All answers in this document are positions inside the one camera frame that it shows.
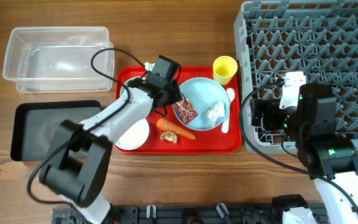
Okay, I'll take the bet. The brown food scrap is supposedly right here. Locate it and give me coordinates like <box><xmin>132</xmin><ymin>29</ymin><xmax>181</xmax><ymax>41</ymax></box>
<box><xmin>160</xmin><ymin>131</ymin><xmax>178</xmax><ymax>144</ymax></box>

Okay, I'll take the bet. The clear plastic bin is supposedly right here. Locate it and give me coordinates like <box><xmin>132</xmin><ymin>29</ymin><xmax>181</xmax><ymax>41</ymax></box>
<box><xmin>2</xmin><ymin>26</ymin><xmax>114</xmax><ymax>93</ymax></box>

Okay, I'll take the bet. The mint green bowl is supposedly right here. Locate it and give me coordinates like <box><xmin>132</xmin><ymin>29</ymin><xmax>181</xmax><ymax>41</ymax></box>
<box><xmin>119</xmin><ymin>76</ymin><xmax>140</xmax><ymax>96</ymax></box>

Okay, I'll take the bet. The light blue plate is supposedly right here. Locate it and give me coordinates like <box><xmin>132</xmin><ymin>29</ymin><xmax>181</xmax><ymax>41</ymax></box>
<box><xmin>173</xmin><ymin>77</ymin><xmax>229</xmax><ymax>131</ymax></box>

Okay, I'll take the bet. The yellow plastic cup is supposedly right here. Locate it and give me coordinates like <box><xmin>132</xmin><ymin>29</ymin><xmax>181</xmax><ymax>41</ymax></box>
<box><xmin>213</xmin><ymin>55</ymin><xmax>238</xmax><ymax>85</ymax></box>

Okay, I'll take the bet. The orange carrot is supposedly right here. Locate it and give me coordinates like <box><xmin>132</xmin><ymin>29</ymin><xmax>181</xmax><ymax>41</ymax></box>
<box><xmin>157</xmin><ymin>118</ymin><xmax>196</xmax><ymax>140</ymax></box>

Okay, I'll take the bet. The white plastic spoon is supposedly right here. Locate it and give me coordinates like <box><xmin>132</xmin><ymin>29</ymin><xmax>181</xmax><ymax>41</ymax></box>
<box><xmin>221</xmin><ymin>88</ymin><xmax>236</xmax><ymax>133</ymax></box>

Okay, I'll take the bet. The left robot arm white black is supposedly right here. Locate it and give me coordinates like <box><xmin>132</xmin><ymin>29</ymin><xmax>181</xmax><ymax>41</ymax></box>
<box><xmin>39</xmin><ymin>55</ymin><xmax>181</xmax><ymax>223</ymax></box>

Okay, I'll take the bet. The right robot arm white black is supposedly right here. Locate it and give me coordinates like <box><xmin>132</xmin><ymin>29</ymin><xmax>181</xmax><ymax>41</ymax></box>
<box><xmin>252</xmin><ymin>83</ymin><xmax>358</xmax><ymax>223</ymax></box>

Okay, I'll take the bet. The white tissue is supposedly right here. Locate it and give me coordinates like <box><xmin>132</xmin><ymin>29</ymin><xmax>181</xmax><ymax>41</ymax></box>
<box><xmin>207</xmin><ymin>101</ymin><xmax>226</xmax><ymax>121</ymax></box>

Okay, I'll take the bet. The grey dishwasher rack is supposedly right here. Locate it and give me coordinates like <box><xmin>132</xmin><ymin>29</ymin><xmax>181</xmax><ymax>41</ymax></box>
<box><xmin>234</xmin><ymin>1</ymin><xmax>358</xmax><ymax>150</ymax></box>

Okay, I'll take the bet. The red snack wrapper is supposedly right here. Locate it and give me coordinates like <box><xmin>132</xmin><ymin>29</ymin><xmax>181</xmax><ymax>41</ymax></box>
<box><xmin>174</xmin><ymin>93</ymin><xmax>198</xmax><ymax>124</ymax></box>

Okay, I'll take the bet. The black tray bin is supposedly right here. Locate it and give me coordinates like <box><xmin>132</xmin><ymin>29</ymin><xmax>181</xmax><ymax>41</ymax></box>
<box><xmin>11</xmin><ymin>100</ymin><xmax>102</xmax><ymax>161</ymax></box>

